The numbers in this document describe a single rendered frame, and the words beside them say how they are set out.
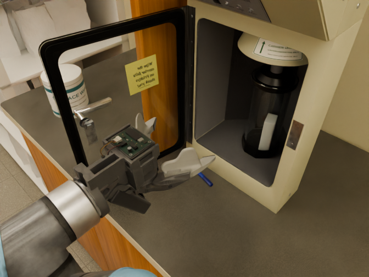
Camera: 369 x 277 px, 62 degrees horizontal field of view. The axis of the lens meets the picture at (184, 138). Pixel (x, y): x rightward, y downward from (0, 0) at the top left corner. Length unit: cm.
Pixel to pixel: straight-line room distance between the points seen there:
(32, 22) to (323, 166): 133
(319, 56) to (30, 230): 50
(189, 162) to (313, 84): 26
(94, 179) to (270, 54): 41
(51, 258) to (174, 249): 38
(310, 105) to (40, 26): 130
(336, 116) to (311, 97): 53
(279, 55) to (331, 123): 55
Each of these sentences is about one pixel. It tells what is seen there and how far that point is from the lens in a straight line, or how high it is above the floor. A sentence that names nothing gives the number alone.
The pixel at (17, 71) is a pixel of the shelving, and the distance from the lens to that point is 159.
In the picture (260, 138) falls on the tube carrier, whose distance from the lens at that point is 82.
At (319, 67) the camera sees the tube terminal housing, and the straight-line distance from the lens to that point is 58.
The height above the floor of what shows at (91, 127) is 120.
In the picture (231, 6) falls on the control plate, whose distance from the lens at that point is 58.
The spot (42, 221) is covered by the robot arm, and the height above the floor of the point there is 128.
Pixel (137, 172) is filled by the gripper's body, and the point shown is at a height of 128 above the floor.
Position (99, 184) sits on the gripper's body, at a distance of 44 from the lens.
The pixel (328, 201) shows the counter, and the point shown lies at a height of 94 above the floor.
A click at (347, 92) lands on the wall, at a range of 108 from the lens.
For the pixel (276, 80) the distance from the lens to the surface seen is 73.
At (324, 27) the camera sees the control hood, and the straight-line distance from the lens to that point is 50.
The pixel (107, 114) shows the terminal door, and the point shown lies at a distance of 70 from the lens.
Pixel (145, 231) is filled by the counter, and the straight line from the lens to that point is 79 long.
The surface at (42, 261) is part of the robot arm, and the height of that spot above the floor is 125.
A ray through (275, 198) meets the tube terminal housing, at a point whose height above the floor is 99.
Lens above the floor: 161
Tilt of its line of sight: 42 degrees down
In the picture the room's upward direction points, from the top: straight up
